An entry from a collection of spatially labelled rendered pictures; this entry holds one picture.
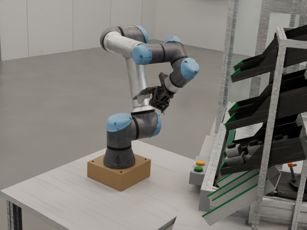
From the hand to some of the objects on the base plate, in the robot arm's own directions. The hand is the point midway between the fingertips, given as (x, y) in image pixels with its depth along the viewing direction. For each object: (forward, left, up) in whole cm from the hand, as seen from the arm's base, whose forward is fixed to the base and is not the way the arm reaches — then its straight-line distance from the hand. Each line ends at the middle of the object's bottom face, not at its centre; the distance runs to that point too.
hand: (147, 105), depth 195 cm
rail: (+12, +39, -40) cm, 58 cm away
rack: (+68, -2, -40) cm, 79 cm away
